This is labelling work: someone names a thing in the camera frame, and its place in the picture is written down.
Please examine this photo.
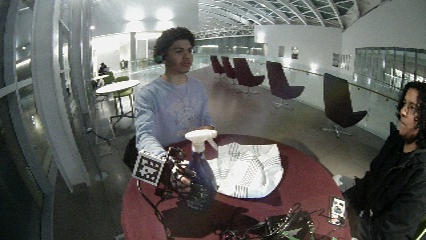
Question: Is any dark red lounge chair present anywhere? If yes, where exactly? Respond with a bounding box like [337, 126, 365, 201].
[320, 72, 368, 138]
[208, 55, 226, 80]
[231, 57, 266, 95]
[264, 60, 306, 110]
[219, 55, 239, 82]

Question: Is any black glove cable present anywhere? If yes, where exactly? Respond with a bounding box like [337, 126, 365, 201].
[134, 179, 175, 240]

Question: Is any person in light blue sweatshirt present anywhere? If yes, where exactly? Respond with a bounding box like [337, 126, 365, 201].
[132, 26, 215, 159]

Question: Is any group of wall pictures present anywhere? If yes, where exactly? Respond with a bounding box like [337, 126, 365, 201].
[331, 52, 352, 71]

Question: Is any green bar stool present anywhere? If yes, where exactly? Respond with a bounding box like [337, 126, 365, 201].
[99, 72, 115, 86]
[111, 75, 135, 116]

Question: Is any white cloth with black stripes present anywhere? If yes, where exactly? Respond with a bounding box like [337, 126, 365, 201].
[204, 142, 284, 200]

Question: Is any blue spray bottle white trigger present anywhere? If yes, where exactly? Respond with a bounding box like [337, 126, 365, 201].
[182, 128, 219, 212]

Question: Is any white cube of black markers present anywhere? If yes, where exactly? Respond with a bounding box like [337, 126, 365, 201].
[131, 150, 166, 187]

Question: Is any black equipment with cables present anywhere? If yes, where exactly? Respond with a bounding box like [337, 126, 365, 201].
[219, 203, 327, 240]

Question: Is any smartphone with white case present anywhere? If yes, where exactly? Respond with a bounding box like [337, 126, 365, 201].
[327, 195, 348, 227]

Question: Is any white round side table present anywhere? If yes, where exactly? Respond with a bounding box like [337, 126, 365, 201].
[94, 79, 142, 128]

